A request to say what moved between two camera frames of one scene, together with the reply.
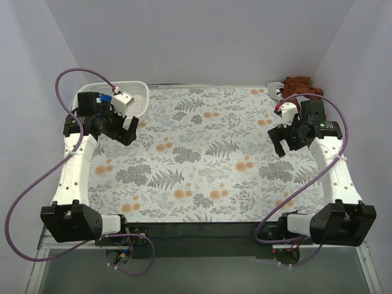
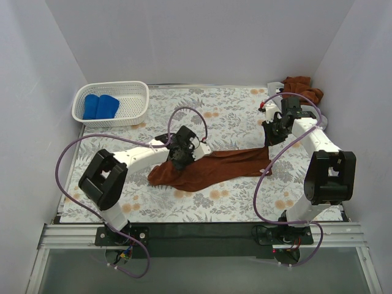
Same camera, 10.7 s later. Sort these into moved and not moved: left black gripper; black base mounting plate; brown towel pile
Moved: left black gripper
Not moved: brown towel pile; black base mounting plate
